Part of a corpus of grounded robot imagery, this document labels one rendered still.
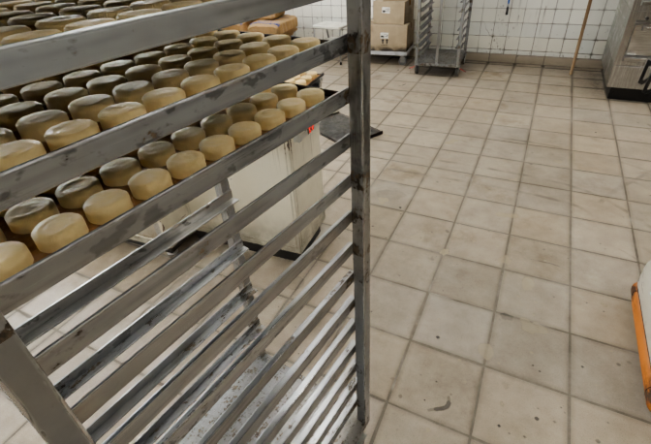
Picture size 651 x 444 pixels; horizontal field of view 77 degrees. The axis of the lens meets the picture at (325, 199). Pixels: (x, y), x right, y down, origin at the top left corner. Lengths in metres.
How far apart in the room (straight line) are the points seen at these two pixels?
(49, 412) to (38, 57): 0.33
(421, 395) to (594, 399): 0.62
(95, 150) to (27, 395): 0.23
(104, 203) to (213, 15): 0.24
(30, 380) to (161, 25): 0.35
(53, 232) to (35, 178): 0.09
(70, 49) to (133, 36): 0.06
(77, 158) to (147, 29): 0.14
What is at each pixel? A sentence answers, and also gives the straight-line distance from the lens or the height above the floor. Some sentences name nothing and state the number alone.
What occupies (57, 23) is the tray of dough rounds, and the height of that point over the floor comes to 1.42.
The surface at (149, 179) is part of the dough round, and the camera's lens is 0.55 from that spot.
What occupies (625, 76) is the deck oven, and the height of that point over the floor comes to 0.23.
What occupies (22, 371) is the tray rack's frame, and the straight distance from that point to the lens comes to 0.47.
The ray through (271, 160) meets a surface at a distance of 1.89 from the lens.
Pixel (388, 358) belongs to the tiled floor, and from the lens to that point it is 1.83.
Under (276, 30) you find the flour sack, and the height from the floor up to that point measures 0.46.
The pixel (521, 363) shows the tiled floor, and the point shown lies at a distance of 1.93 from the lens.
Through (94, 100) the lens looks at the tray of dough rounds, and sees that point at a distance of 0.57.
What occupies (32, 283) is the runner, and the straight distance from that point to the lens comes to 0.47.
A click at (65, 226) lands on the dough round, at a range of 0.51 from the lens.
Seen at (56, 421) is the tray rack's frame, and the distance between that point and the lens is 0.53.
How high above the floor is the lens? 1.49
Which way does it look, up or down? 33 degrees down
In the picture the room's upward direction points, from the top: 4 degrees counter-clockwise
